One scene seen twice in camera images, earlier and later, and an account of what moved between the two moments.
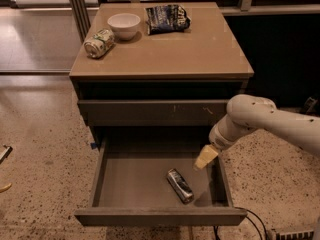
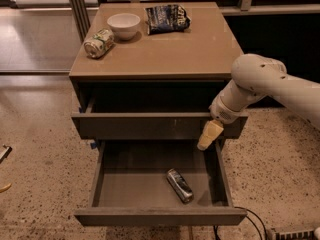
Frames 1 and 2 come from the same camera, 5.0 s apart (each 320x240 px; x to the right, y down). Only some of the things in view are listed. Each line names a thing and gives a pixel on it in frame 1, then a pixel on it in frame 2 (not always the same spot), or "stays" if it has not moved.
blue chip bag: x=166 y=18 stays
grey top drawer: x=154 y=112 to x=90 y=125
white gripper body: x=221 y=139 to x=222 y=111
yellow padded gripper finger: x=207 y=154 to x=211 y=131
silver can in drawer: x=180 y=186 stays
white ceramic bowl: x=124 y=25 stays
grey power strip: x=298 y=235 stays
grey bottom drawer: x=153 y=181 stays
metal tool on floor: x=6 y=154 stays
